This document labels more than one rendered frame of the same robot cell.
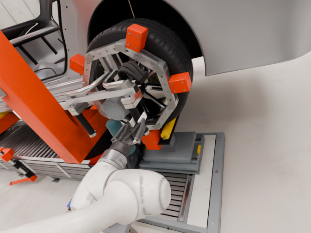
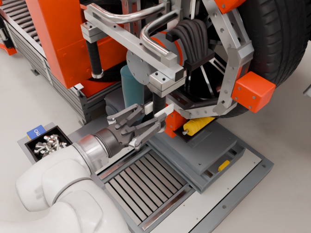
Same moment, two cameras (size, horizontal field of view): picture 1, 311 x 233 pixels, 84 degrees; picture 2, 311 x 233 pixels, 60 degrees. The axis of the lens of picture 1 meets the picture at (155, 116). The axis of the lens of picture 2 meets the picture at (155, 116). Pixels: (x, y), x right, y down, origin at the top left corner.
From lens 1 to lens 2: 0.23 m
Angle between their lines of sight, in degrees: 19
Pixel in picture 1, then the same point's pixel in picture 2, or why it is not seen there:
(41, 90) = not seen: outside the picture
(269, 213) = not seen: outside the picture
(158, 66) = (236, 53)
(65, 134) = (67, 44)
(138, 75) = (196, 53)
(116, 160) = (95, 159)
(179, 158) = (189, 161)
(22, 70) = not seen: outside the picture
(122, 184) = (74, 220)
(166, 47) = (271, 29)
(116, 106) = (145, 66)
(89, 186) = (45, 178)
